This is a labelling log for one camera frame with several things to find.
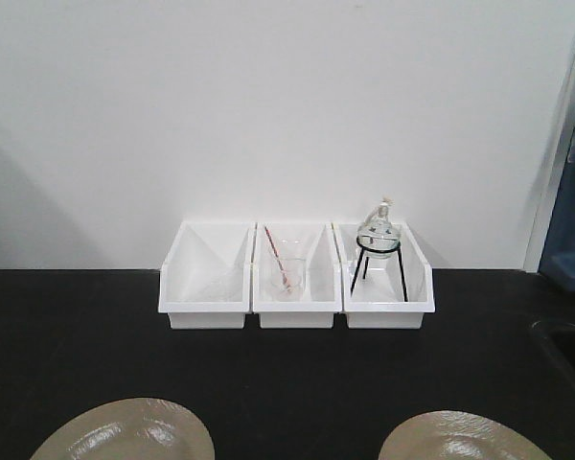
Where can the middle white storage bin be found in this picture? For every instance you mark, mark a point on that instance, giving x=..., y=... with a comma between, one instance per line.
x=321, y=301

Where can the beige round plate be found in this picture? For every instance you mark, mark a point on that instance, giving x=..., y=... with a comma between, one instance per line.
x=136, y=428
x=451, y=434

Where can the glass beaker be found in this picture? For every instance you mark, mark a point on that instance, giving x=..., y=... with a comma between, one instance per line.
x=296, y=272

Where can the black wire tripod stand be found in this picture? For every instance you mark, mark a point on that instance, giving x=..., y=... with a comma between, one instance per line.
x=400, y=268

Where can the white storage bin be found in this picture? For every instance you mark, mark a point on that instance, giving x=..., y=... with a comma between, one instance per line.
x=321, y=301
x=205, y=280
x=377, y=301

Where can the black lab sink basin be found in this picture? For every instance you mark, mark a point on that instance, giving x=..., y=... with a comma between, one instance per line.
x=557, y=339

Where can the glass alcohol lamp flask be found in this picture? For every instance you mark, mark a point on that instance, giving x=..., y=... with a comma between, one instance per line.
x=377, y=235

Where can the left white storage bin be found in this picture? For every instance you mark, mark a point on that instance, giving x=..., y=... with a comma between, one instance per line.
x=205, y=280

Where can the right white storage bin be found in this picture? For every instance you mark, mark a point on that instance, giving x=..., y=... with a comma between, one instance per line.
x=377, y=301

